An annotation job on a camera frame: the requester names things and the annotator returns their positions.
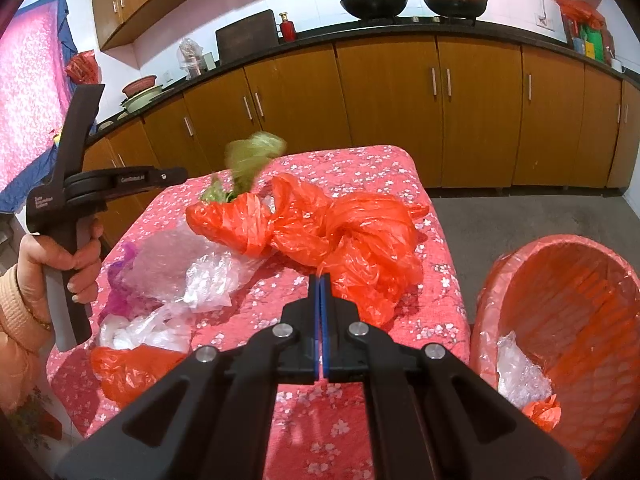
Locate clear plastic bag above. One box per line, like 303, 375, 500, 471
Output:
182, 250, 266, 312
98, 304, 193, 353

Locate bubble wrap sheet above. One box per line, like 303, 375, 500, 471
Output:
122, 224, 213, 302

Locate purple plastic bag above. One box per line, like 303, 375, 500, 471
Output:
99, 242, 162, 324

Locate olive green plastic bag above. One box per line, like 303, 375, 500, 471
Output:
200, 131, 286, 204

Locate person's left forearm sleeve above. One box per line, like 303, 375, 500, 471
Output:
0, 264, 52, 414

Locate person's left hand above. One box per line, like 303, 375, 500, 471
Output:
16, 219, 103, 323

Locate pink door curtain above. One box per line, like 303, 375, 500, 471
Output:
1, 0, 77, 214

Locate hanging red bag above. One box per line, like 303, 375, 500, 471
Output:
65, 50, 102, 84

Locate red basin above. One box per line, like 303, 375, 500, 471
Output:
122, 75, 156, 99

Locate red floral tablecloth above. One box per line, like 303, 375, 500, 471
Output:
45, 144, 472, 480

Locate red lined waste basket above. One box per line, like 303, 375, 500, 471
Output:
469, 234, 639, 478

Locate jar in plastic bag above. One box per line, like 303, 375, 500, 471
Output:
178, 38, 206, 80

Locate dark cutting board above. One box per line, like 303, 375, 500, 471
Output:
216, 9, 279, 65

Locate red bottle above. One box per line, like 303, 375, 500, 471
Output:
280, 12, 297, 42

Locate lower wooden cabinets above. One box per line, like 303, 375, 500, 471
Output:
81, 34, 640, 248

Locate lidded black wok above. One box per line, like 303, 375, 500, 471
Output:
423, 0, 488, 21

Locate red bag on counter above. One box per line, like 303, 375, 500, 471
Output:
555, 0, 606, 30

